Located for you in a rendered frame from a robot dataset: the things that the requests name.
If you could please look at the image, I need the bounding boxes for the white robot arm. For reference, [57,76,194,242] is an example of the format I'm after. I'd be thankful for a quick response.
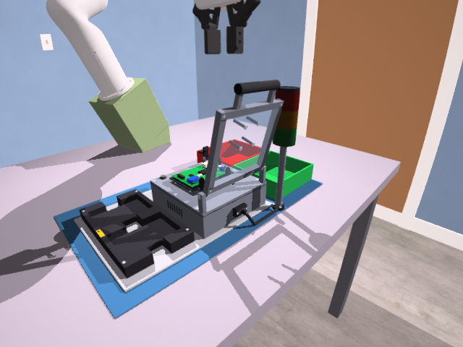
[46,0,134,100]

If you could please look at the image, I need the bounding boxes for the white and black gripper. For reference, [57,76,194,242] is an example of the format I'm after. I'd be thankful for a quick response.
[192,0,261,54]

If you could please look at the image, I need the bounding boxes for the green bin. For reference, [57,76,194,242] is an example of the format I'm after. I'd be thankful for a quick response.
[265,150,314,200]

